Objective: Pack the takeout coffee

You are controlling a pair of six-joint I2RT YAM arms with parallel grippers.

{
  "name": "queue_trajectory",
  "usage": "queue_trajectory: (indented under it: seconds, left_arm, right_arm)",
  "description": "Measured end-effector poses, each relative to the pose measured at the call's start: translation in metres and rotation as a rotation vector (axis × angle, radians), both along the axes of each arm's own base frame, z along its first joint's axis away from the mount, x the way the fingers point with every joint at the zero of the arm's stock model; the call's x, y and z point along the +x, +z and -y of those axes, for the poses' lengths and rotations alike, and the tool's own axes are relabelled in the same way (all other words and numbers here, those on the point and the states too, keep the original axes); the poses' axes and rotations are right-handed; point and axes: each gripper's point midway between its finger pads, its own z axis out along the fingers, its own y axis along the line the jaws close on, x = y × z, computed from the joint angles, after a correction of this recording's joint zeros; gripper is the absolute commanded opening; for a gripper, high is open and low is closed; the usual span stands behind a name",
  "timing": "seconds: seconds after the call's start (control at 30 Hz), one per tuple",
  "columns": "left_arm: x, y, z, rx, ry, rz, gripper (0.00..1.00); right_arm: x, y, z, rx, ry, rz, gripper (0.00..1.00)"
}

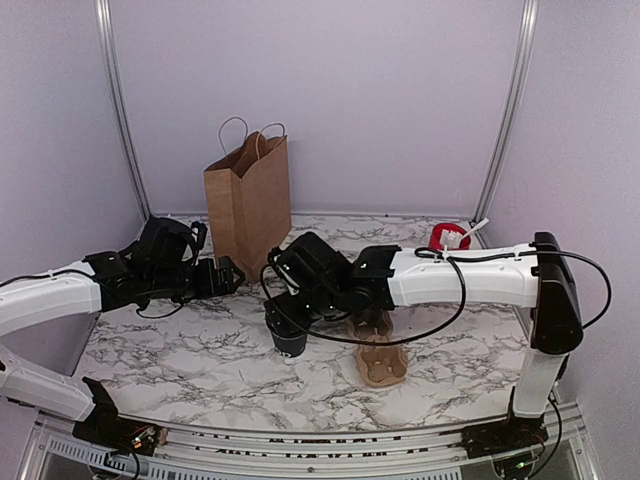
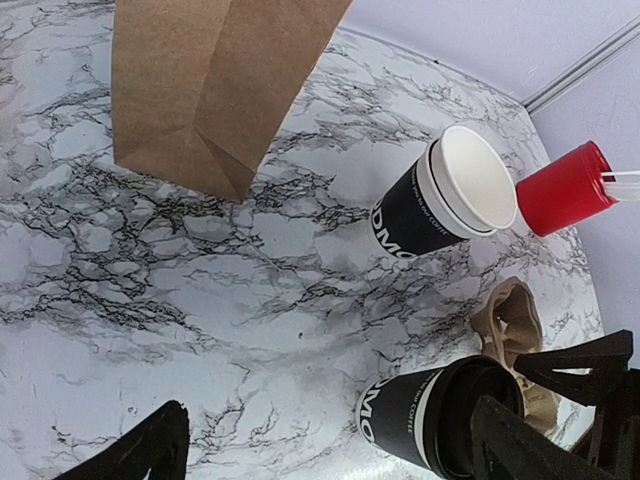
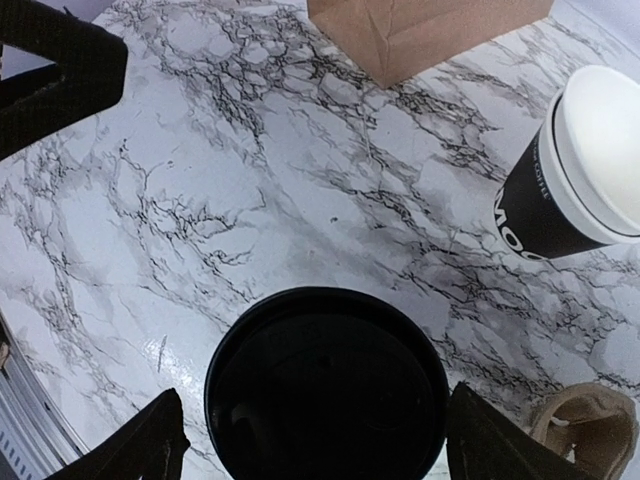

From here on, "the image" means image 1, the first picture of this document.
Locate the brown paper bag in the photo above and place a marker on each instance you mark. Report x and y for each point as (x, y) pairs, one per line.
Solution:
(248, 200)

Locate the right aluminium frame post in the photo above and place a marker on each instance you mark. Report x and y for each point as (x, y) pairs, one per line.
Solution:
(515, 91)

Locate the left aluminium frame post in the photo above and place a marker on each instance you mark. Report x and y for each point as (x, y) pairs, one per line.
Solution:
(116, 92)

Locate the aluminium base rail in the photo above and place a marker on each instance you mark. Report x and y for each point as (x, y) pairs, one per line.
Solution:
(449, 451)

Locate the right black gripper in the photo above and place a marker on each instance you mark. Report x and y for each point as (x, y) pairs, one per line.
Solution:
(280, 311)

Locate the black plastic cup lid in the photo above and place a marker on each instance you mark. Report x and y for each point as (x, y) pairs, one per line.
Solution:
(280, 326)

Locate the red cylindrical container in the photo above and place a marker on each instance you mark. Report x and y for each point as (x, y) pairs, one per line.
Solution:
(436, 232)

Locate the cardboard cup carrier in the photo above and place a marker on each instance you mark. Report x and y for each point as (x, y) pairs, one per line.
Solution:
(379, 366)

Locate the aluminium frame post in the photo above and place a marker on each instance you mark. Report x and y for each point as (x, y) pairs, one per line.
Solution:
(116, 92)
(515, 91)

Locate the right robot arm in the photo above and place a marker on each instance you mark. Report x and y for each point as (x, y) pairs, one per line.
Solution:
(533, 276)

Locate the black paper coffee cup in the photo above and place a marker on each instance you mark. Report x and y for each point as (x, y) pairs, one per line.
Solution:
(288, 345)

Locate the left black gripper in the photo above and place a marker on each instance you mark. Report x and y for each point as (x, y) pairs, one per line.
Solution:
(209, 287)

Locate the sugar packets in container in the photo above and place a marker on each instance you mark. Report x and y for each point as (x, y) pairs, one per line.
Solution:
(450, 239)

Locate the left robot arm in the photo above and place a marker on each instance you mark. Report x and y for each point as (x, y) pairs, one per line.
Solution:
(163, 263)

